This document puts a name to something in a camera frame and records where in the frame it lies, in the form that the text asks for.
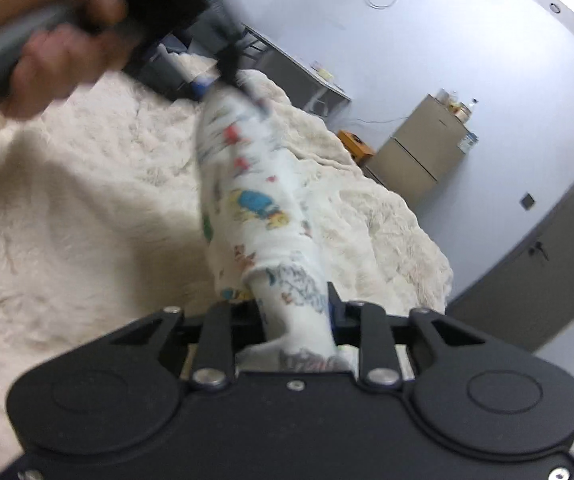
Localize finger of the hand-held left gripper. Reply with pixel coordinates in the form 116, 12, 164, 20
193, 35, 244, 101
237, 77, 273, 120

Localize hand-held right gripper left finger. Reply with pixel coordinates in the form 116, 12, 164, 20
109, 305, 236, 390

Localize white cartoon print garment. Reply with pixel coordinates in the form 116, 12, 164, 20
194, 82, 363, 373

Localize orange box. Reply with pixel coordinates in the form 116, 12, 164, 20
337, 130, 375, 167

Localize cream fluffy blanket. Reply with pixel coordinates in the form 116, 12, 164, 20
0, 55, 455, 466

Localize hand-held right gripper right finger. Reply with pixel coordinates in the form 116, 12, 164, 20
326, 282, 488, 390

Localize bottles on refrigerator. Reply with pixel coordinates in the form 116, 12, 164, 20
436, 89, 480, 153

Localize beige refrigerator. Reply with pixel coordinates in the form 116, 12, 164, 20
364, 91, 478, 211

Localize grey metal table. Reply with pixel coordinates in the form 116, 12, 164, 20
239, 24, 353, 118

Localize grey door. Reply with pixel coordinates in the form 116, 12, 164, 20
444, 140, 574, 353

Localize person's left hand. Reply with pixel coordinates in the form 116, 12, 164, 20
0, 0, 130, 122

